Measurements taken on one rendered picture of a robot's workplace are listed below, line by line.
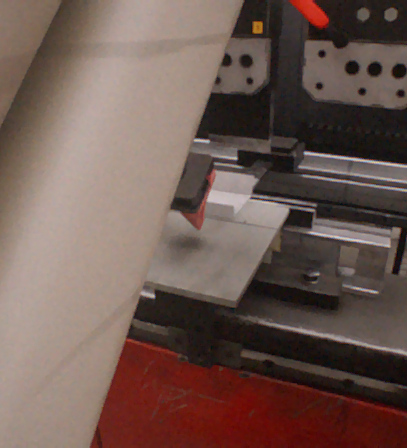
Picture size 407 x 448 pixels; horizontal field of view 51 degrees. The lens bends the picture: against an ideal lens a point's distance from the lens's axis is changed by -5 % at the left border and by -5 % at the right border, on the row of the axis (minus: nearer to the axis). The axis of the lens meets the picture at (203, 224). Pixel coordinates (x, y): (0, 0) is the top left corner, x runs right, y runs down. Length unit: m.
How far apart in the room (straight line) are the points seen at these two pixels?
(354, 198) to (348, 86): 0.38
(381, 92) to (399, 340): 0.34
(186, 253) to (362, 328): 0.28
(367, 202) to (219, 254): 0.46
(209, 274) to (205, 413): 0.37
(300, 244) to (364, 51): 0.30
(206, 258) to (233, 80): 0.25
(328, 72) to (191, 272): 0.31
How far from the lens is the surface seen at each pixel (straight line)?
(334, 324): 0.67
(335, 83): 0.62
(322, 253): 0.71
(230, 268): 0.53
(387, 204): 0.95
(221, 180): 0.75
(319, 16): 0.58
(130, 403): 0.92
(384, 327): 0.69
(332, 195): 0.96
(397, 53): 0.61
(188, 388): 0.81
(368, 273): 0.72
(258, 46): 0.63
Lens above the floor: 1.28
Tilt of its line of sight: 26 degrees down
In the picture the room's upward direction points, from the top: straight up
